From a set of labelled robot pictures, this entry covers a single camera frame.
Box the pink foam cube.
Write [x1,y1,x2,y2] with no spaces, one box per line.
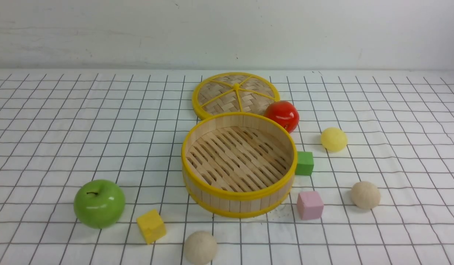
[296,191,324,221]

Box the bamboo steamer tray yellow rim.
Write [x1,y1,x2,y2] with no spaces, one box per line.
[181,112,298,218]

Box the beige bun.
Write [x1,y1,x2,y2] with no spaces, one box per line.
[184,230,217,265]
[350,181,381,210]

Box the green foam cube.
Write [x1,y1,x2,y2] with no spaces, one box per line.
[295,151,314,176]

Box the green apple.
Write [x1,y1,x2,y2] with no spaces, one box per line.
[73,179,126,229]

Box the woven bamboo steamer lid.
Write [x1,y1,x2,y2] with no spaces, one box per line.
[191,72,280,120]

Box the yellow round bun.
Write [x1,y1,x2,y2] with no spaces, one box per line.
[320,127,348,152]

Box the yellow foam cube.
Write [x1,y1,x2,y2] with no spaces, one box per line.
[136,209,167,245]

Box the white grid tablecloth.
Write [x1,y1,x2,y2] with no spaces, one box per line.
[0,70,454,265]

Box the red tomato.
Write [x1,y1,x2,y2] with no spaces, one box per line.
[263,101,300,134]

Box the beige bun front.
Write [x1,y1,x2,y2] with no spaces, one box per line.
[184,230,217,265]

